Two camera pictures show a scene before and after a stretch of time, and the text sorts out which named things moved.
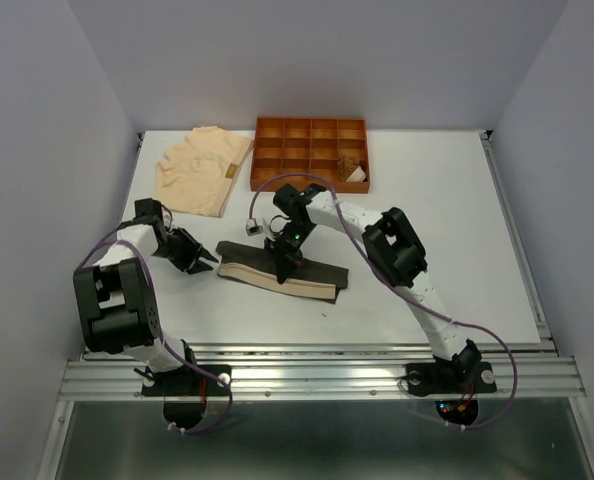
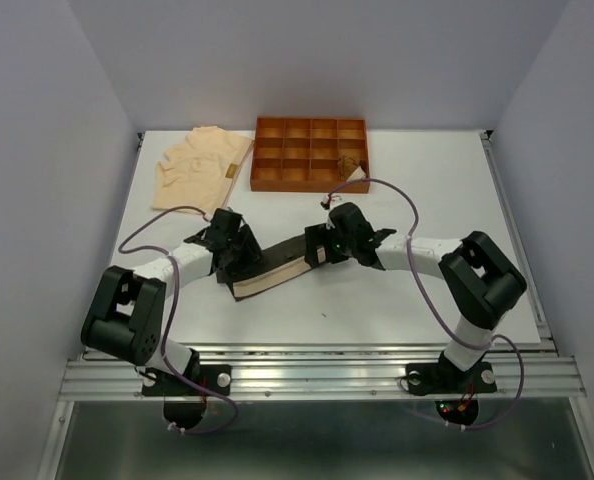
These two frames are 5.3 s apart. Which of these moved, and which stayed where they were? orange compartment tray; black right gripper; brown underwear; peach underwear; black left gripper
Moved: black left gripper; black right gripper
Stayed: orange compartment tray; brown underwear; peach underwear
